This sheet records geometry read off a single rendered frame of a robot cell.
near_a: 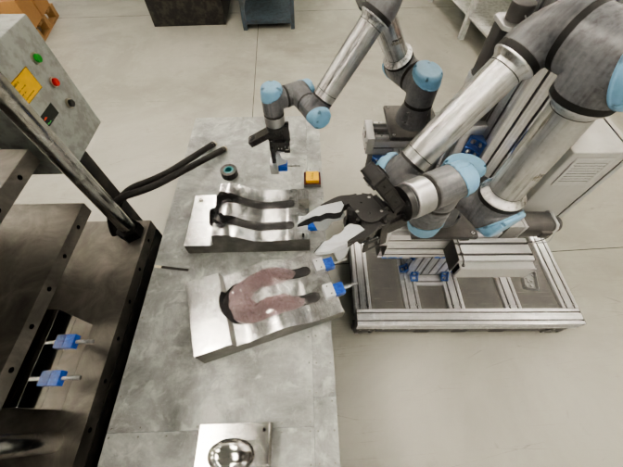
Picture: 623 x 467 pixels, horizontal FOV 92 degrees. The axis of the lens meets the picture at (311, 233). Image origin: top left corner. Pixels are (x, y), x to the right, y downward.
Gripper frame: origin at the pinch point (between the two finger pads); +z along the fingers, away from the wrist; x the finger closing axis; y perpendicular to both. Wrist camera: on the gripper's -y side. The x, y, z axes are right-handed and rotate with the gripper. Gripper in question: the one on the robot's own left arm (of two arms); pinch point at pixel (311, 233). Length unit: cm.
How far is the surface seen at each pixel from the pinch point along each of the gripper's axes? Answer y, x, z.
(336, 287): 57, 17, -14
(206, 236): 52, 59, 22
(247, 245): 54, 48, 9
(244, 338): 57, 14, 22
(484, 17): 85, 266, -352
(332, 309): 59, 11, -9
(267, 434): 61, -13, 24
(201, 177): 53, 98, 16
